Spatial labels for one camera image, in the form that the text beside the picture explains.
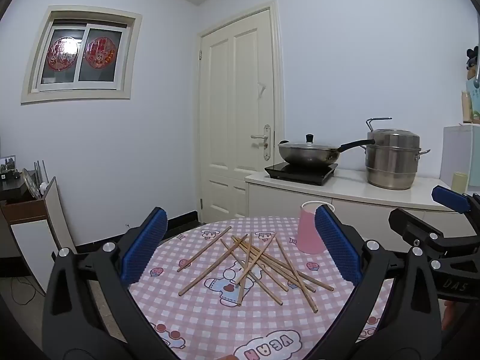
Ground dark wooden box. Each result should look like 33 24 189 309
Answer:
0 178 29 203

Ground metal rods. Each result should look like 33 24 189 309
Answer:
34 159 49 186

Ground pink cup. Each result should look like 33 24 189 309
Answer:
296 200 335 254

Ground single wooden chopstick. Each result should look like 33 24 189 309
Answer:
177 226 232 273

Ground metal door handle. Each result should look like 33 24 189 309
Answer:
250 124 272 161

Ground black induction cooker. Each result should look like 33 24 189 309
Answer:
264 162 339 186

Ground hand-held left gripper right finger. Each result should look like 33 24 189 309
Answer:
314 205 443 360

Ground stainless steel steamer pot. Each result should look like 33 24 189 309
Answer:
363 117 431 191

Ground white counter cabinet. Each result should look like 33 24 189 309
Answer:
245 168 467 250

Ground black floor cable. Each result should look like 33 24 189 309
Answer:
10 275 46 306

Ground pale green printed panel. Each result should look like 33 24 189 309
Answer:
466 79 480 124

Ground white boxy appliance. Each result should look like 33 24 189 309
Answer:
443 124 480 188

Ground dark plush toy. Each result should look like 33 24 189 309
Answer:
465 46 480 71

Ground red round paper decoration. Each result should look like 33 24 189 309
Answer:
47 37 80 70
84 37 116 69

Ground pale yellow cup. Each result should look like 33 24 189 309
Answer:
451 172 469 193

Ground person's right hand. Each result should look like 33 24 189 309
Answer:
442 302 457 331

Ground steel wok with black handle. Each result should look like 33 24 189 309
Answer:
277 139 376 169

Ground group of wooden chopsticks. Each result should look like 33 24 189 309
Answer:
178 232 335 314

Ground wooden side cabinet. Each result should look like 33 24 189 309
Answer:
0 176 77 295

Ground cream panel door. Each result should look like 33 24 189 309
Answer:
197 0 286 224

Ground beige bottle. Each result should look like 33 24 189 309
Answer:
461 91 472 124

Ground decorative plate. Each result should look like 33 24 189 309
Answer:
21 168 42 199

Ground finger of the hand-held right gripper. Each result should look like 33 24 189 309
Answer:
431 185 480 214
388 208 480 261

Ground pink checked tablecloth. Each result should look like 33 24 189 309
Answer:
127 215 394 360

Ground white framed window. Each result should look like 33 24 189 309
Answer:
20 5 143 104

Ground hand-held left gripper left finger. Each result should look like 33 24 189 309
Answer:
41 206 181 360

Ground glass wok lid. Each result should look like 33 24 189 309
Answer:
278 134 341 150

